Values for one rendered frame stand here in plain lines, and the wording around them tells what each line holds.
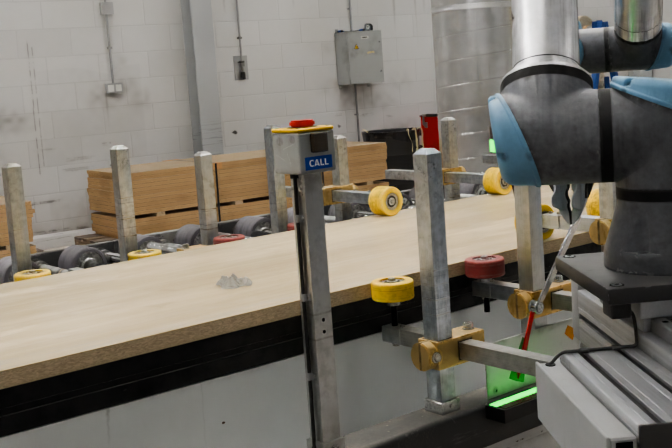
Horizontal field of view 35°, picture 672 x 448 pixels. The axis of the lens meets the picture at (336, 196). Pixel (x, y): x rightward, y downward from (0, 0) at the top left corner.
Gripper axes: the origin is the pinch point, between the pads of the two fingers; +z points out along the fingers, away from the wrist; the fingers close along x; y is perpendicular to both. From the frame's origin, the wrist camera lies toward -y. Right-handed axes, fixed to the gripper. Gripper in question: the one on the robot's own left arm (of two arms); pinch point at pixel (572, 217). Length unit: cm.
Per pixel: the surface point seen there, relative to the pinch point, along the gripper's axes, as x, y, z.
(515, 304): -10.3, 3.9, 16.0
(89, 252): -152, -31, 17
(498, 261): -18.3, -7.9, 10.4
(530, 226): -7.4, 1.9, 1.6
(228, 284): -61, 25, 10
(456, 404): -14.5, 22.8, 29.8
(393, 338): -29.9, 16.1, 20.8
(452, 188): -80, -118, 10
